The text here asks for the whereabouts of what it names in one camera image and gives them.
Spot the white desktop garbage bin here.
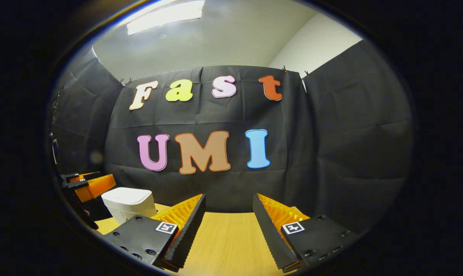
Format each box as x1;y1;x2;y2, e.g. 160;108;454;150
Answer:
101;187;158;226

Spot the wooden desktop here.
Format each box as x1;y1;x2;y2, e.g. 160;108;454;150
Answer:
94;203;293;276

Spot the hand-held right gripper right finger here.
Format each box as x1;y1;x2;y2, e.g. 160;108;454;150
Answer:
252;193;360;273

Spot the ceiling light panel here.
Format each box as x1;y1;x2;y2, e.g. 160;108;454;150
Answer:
126;0;206;36

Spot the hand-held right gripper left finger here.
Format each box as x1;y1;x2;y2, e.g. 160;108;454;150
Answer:
103;194;207;273

